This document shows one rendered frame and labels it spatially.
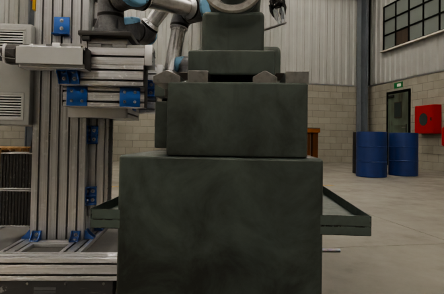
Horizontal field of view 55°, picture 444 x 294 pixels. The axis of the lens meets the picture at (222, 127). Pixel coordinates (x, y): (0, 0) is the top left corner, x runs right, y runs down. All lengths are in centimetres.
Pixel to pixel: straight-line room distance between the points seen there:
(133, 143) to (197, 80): 1134
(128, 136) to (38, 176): 1011
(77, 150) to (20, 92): 37
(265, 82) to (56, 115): 140
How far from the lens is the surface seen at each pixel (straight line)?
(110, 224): 97
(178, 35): 221
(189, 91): 92
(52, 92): 215
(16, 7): 1317
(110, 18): 195
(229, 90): 91
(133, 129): 1224
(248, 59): 97
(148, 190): 93
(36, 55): 186
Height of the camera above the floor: 72
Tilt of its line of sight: 1 degrees up
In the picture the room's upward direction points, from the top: 1 degrees clockwise
